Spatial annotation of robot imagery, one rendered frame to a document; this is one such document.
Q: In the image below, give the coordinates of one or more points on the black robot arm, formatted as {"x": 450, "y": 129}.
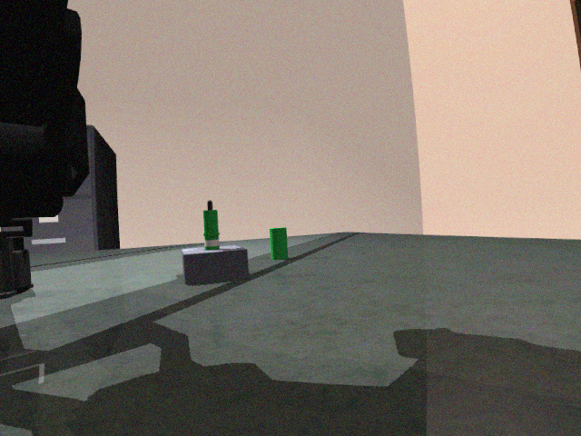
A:
{"x": 43, "y": 135}

